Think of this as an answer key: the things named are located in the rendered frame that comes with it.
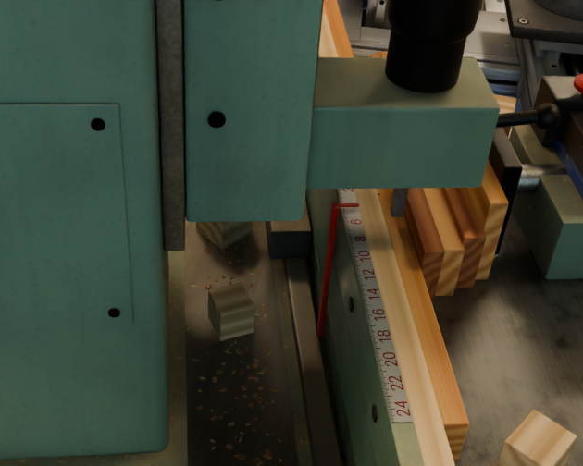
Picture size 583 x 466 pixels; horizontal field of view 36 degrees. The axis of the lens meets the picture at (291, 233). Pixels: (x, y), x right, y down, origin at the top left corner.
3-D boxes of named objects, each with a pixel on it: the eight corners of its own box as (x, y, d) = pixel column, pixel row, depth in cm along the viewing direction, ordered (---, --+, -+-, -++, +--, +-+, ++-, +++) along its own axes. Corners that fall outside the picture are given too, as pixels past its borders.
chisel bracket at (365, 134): (478, 205, 67) (503, 106, 61) (290, 208, 65) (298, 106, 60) (454, 148, 72) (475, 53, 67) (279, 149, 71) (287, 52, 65)
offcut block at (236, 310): (241, 308, 83) (241, 281, 81) (254, 332, 81) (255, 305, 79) (207, 316, 82) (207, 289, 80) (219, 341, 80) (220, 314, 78)
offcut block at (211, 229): (226, 214, 93) (226, 184, 91) (252, 232, 91) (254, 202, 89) (195, 230, 91) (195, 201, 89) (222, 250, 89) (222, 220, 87)
